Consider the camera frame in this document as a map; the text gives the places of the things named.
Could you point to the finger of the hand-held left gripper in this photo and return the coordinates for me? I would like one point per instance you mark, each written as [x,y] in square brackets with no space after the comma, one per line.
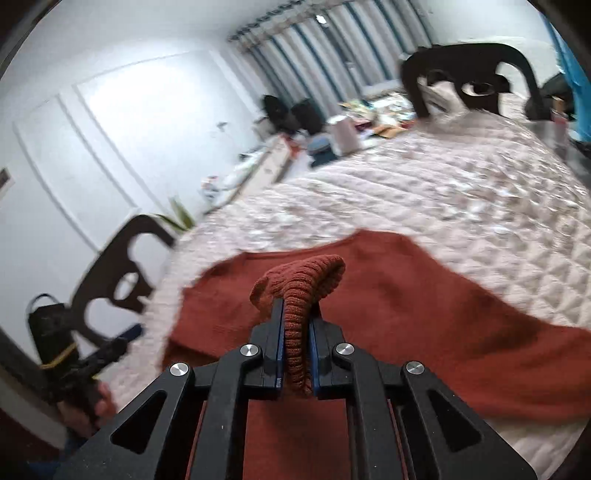
[113,348]

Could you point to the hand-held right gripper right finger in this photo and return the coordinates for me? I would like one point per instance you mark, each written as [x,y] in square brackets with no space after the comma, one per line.
[316,355]

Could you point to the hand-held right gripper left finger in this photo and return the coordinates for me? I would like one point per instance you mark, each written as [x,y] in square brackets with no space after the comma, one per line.
[278,353]

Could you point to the rust red knitted sweater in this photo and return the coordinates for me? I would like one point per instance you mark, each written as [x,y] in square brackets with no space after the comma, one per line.
[392,300]

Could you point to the person's left hand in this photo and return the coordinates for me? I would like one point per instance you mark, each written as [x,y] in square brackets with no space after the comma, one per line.
[83,415]

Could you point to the dark wooden chair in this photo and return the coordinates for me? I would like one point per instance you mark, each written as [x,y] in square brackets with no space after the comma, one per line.
[443,57]
[106,258]

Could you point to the green potted plant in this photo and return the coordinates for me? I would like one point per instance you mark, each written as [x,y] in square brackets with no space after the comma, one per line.
[180,217]

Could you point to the white low cabinet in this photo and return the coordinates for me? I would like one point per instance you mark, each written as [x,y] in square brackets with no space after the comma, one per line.
[268,168]

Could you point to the white plastic container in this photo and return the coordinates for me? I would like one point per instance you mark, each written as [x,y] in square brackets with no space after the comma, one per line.
[345,134]

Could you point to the pink quilted blanket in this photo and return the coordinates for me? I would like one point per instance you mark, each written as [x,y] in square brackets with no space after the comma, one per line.
[461,184]

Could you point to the black suitcase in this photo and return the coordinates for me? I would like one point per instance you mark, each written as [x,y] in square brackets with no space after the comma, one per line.
[308,115]

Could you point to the black backpack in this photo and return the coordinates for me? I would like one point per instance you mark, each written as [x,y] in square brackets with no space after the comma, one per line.
[277,113]

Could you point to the pile of papers and packets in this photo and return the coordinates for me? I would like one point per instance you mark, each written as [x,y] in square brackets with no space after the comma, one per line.
[383,115]

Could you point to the blue striped curtain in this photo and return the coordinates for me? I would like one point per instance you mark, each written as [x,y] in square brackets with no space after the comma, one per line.
[314,46]

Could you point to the dark bag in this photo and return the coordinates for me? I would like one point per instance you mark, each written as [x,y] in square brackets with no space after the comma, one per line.
[551,92]

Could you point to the blue plastic board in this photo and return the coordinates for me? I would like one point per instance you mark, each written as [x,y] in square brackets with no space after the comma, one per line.
[564,55]

